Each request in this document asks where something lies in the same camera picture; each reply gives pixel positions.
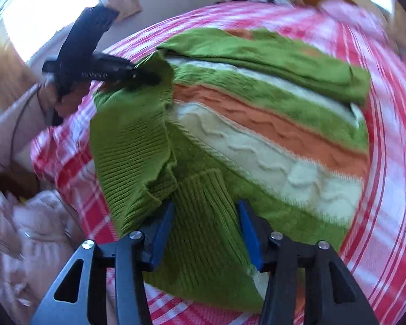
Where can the red white plaid bedspread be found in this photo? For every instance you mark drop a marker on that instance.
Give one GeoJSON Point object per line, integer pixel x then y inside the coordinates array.
{"type": "Point", "coordinates": [375, 248]}

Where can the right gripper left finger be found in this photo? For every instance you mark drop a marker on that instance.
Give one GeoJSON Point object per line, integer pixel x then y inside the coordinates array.
{"type": "Point", "coordinates": [78, 295]}

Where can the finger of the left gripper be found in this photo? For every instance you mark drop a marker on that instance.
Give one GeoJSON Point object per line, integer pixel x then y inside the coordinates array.
{"type": "Point", "coordinates": [141, 79]}

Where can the beige sleeve left forearm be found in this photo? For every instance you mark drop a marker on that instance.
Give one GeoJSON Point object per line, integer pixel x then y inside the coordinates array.
{"type": "Point", "coordinates": [19, 124]}

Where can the person left hand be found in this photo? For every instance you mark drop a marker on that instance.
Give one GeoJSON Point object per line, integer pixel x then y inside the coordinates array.
{"type": "Point", "coordinates": [57, 108]}

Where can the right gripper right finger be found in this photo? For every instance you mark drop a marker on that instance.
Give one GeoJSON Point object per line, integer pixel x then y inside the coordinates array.
{"type": "Point", "coordinates": [331, 294]}

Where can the green striped knit sweater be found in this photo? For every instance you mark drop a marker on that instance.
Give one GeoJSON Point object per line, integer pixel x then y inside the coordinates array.
{"type": "Point", "coordinates": [224, 116]}

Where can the beige quilted jacket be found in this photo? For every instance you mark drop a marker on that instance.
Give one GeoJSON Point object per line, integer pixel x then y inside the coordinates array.
{"type": "Point", "coordinates": [37, 238]}

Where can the bright window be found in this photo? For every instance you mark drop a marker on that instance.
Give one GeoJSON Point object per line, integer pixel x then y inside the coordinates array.
{"type": "Point", "coordinates": [30, 24]}

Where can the pink pillow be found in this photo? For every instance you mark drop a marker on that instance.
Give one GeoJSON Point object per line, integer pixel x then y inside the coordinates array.
{"type": "Point", "coordinates": [355, 16]}

